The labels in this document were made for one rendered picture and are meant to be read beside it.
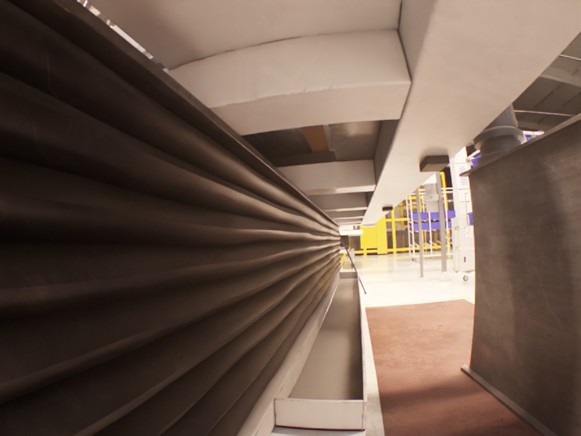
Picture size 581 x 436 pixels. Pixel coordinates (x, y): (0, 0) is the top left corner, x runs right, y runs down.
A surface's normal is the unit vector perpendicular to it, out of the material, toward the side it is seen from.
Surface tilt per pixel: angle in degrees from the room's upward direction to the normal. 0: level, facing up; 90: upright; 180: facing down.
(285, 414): 90
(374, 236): 90
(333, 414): 90
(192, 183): 130
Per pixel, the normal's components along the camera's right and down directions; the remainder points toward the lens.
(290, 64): -0.22, -0.07
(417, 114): 0.04, 1.00
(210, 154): 0.72, 0.66
